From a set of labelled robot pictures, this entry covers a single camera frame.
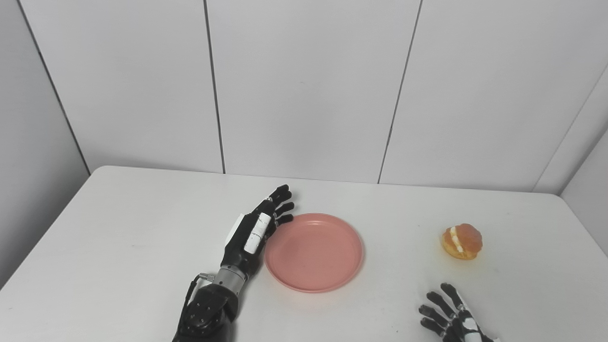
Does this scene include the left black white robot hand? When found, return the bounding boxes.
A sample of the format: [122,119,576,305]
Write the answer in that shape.
[220,184,295,277]

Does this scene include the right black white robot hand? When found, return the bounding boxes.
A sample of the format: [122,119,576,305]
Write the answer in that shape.
[418,283,499,342]

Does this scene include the pink round plate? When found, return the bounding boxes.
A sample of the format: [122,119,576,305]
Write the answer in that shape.
[265,213,365,293]

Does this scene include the cream puff pastry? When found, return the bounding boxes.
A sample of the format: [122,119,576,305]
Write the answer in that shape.
[442,224,484,260]

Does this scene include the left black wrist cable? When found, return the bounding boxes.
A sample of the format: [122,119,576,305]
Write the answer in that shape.
[183,273,215,314]

